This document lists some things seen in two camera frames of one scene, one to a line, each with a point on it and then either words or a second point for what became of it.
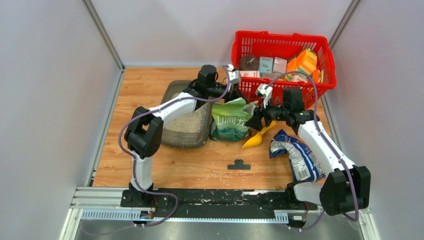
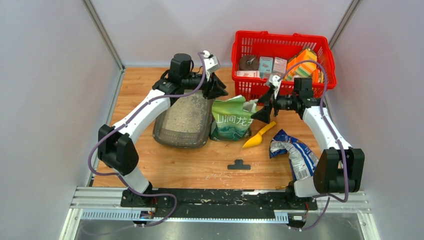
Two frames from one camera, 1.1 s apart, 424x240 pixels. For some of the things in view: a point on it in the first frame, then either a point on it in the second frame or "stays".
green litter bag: [229, 120] stays
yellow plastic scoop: [257, 138] stays
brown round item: [249, 62] stays
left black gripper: [234, 94] -> [214, 88]
